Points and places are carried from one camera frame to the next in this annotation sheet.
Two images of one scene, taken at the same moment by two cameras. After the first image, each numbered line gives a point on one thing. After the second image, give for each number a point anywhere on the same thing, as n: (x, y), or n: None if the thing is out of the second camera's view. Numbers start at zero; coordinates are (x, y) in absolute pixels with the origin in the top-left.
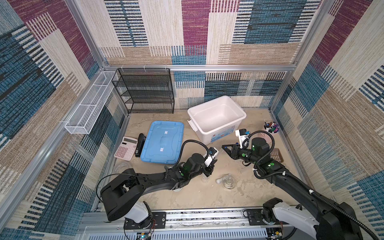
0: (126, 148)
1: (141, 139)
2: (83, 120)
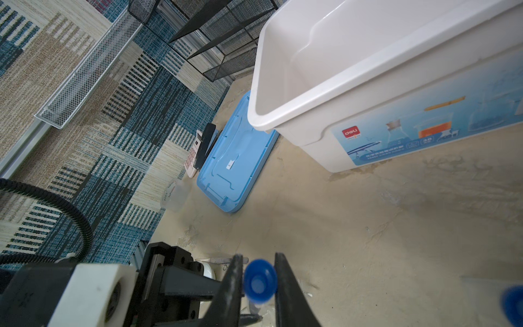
0: (191, 155)
1: (208, 135)
2: (67, 99)
